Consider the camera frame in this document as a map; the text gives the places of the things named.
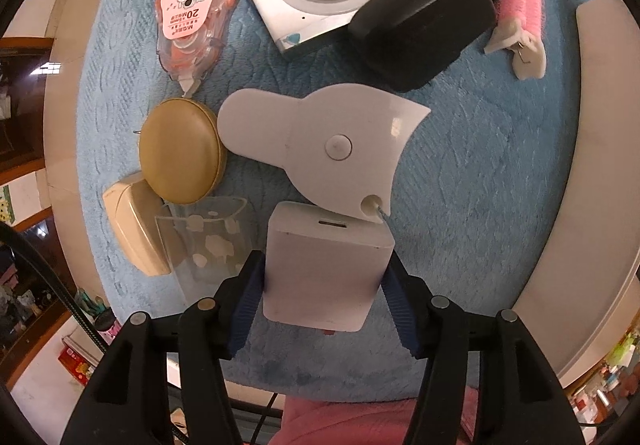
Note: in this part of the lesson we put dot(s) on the orange correction tape dispenser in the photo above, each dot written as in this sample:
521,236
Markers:
192,5

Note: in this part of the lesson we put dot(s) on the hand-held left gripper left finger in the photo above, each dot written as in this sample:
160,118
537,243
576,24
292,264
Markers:
245,305

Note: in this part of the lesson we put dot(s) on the red box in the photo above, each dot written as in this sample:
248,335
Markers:
75,360

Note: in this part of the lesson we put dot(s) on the black power adapter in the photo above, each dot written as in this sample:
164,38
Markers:
420,25

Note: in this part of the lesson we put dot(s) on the tan round case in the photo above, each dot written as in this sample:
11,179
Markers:
180,150

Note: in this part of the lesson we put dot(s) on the dark wooden cabinet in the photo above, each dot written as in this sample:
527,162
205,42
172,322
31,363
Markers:
20,100

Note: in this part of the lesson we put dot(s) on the white bird-shaped plastic tool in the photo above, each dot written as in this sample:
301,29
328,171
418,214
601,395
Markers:
340,160

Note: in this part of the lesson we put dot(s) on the clear plastic box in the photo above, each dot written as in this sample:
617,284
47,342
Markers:
210,235

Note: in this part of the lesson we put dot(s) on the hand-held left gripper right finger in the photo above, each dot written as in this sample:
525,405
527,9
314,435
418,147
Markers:
400,310

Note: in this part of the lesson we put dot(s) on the beige small box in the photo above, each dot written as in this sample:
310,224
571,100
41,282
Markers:
135,225

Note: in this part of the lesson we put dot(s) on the pink cloth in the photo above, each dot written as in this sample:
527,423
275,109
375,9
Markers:
340,420

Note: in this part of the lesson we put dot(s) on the blue plush blanket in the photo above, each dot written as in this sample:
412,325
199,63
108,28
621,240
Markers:
475,175

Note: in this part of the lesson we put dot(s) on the white cube charger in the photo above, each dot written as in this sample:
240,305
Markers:
325,265

